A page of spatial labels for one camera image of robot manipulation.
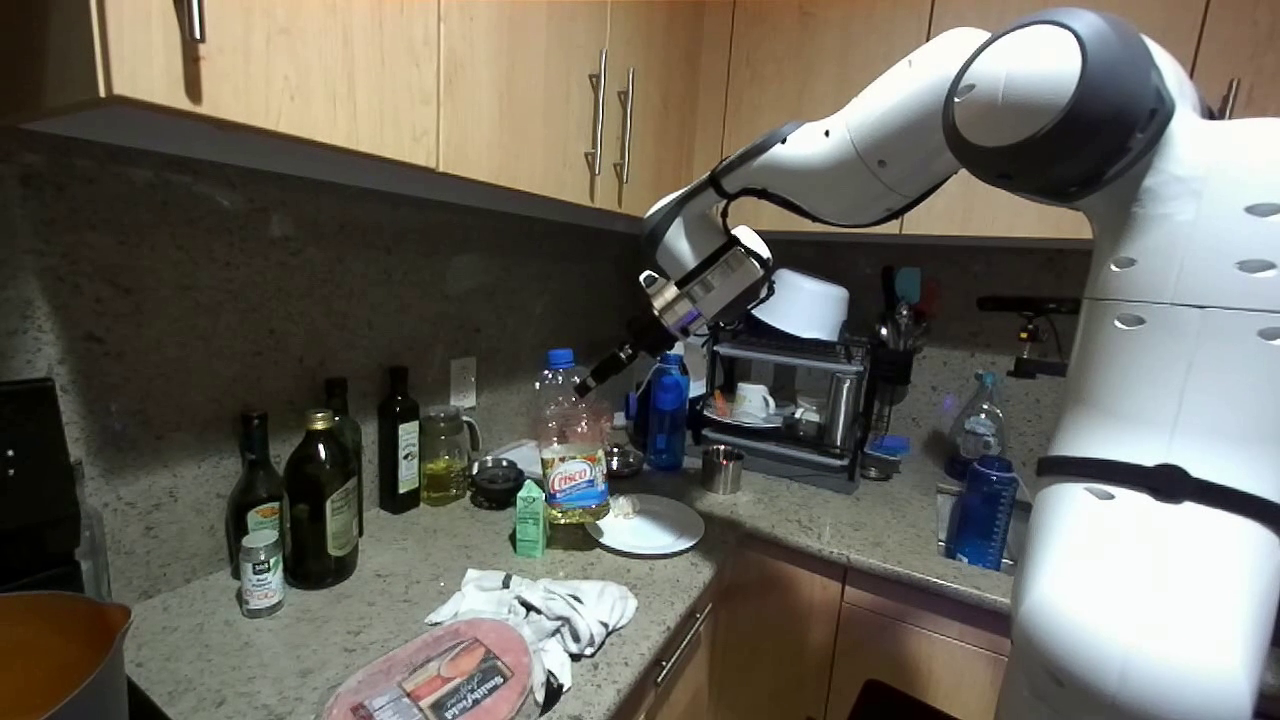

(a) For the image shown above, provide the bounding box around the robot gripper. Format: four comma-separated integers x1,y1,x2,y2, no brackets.
583,296,710,392

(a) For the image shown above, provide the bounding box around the plastic oil bottle blue cap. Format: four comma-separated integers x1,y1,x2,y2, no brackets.
532,342,614,529

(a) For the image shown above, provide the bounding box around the blue water bottle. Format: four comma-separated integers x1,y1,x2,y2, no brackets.
634,348,694,476

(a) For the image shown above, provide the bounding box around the white round plate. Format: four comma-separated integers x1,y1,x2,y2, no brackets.
583,493,709,561

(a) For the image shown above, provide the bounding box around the glass pitcher with oil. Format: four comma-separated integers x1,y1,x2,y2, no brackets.
421,399,485,509

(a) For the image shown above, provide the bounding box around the dark bottle white label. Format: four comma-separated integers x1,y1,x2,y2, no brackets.
375,358,427,515

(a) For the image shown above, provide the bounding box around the large olive oil bottle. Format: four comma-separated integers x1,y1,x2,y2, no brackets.
278,405,363,593

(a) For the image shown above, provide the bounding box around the dark blue soap bottle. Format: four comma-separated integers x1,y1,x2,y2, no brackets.
938,452,1025,576

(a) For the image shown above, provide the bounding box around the dark bottle pale label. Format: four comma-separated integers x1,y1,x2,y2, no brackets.
218,409,292,580

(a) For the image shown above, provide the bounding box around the steel pot orange inside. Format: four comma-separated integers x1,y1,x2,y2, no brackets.
0,586,135,720

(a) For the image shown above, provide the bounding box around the dark metal bowl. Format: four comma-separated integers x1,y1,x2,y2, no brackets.
604,443,648,489

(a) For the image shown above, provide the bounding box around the white mug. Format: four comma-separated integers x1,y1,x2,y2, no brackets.
726,381,782,430

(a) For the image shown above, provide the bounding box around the small metal cup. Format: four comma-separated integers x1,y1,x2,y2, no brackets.
694,441,748,494

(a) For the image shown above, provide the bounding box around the clear plastic container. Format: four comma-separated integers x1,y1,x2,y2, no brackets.
495,435,542,482

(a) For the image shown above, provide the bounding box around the small black round bowl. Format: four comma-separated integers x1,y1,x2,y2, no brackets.
466,452,526,513

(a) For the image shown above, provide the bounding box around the small green carton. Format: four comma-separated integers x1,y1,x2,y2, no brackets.
513,476,550,561

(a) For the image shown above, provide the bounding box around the white bowl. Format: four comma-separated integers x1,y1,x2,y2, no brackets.
748,265,856,342

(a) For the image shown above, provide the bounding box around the metal dish rack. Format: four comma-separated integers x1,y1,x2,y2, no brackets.
693,332,891,489

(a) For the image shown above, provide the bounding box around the white crumpled cloth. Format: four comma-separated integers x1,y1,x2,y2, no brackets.
423,565,639,698

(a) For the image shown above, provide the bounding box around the black utensil holder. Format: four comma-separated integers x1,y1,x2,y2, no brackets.
860,265,927,447

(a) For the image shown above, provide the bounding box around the blue sponge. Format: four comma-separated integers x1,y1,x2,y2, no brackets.
860,430,917,470

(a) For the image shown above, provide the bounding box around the wooden base cabinet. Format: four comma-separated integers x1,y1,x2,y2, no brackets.
611,593,722,720
705,530,1017,720

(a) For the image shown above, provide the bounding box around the pink packaged ham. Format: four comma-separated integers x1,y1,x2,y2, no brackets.
315,611,542,720

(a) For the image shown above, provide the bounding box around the small spice jar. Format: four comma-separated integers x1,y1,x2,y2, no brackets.
236,519,289,620

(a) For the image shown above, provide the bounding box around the white wall outlet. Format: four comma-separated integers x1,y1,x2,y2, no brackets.
443,351,480,411

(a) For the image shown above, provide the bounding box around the metal drawer handle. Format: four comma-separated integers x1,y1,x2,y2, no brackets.
648,607,710,687

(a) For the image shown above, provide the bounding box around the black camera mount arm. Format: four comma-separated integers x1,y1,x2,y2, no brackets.
975,293,1091,385

